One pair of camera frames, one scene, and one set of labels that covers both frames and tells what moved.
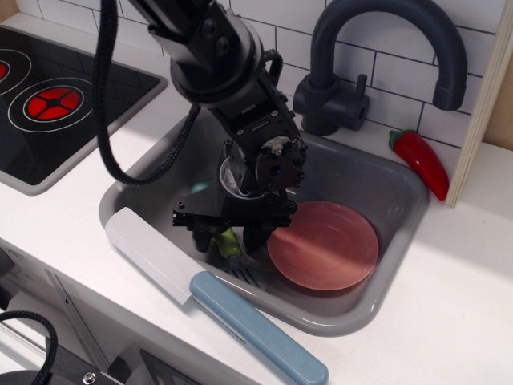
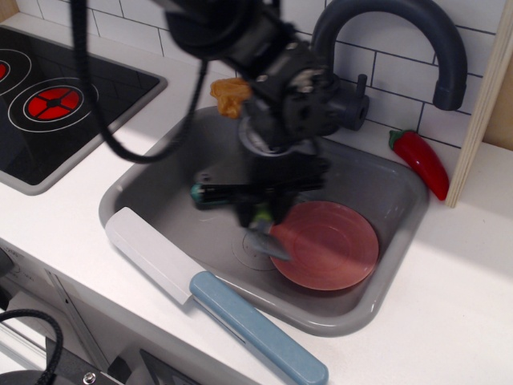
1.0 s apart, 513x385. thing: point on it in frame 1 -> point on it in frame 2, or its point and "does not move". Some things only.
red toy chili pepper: [418, 153] does not move
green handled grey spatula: [240, 266] -> [259, 234]
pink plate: [327, 246] does not move
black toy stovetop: [47, 117] does not move
